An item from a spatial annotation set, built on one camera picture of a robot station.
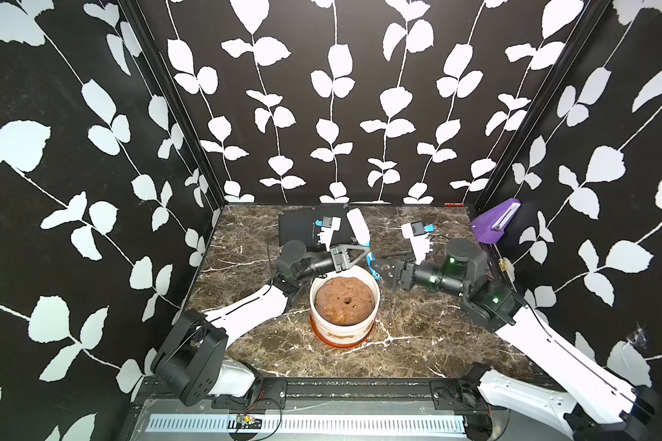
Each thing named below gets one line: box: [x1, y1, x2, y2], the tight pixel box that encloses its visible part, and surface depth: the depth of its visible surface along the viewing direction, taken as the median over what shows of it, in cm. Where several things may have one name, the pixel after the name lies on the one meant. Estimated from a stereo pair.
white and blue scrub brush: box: [346, 207, 381, 281], surface depth 70 cm
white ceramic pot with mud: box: [308, 266, 381, 343], surface depth 81 cm
